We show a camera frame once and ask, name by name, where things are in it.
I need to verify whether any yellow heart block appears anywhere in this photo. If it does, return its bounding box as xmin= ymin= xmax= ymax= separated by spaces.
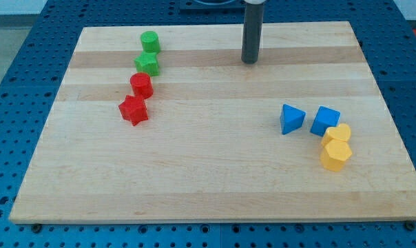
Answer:
xmin=321 ymin=123 xmax=352 ymax=147

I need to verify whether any wooden board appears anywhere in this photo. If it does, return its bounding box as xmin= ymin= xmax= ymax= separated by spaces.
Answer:
xmin=10 ymin=21 xmax=416 ymax=224

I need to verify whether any green star block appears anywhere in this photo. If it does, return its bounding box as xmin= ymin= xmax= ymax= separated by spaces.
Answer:
xmin=134 ymin=52 xmax=160 ymax=76

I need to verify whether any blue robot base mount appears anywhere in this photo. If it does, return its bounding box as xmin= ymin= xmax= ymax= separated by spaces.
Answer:
xmin=177 ymin=0 xmax=245 ymax=12

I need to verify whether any blue cube block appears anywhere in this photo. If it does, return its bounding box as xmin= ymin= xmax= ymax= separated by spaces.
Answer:
xmin=310 ymin=106 xmax=340 ymax=136

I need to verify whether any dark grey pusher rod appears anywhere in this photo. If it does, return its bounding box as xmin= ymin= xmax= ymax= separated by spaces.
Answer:
xmin=241 ymin=0 xmax=266 ymax=64

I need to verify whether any green cylinder block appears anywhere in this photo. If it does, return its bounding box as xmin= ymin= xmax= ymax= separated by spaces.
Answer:
xmin=141 ymin=30 xmax=160 ymax=53

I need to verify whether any blue triangle block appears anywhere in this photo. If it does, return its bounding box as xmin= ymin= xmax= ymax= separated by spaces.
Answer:
xmin=280 ymin=104 xmax=306 ymax=135

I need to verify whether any red cylinder block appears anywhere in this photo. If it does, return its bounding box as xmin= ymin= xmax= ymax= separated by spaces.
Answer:
xmin=129 ymin=72 xmax=154 ymax=99

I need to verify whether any yellow hexagon block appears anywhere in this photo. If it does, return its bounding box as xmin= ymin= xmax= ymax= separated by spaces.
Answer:
xmin=320 ymin=140 xmax=353 ymax=172

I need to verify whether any red star block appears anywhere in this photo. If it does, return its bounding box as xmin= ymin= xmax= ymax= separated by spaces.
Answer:
xmin=118 ymin=95 xmax=149 ymax=126

